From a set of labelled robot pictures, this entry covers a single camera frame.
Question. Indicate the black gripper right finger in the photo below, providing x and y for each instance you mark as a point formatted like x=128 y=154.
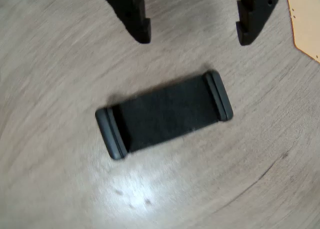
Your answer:
x=255 y=14

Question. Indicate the tan square board with holes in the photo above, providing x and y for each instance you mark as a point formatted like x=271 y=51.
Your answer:
x=306 y=21

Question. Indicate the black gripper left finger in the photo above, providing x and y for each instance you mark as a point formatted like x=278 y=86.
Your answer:
x=132 y=16

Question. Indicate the black block with raised ends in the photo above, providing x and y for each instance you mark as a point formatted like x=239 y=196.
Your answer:
x=165 y=114

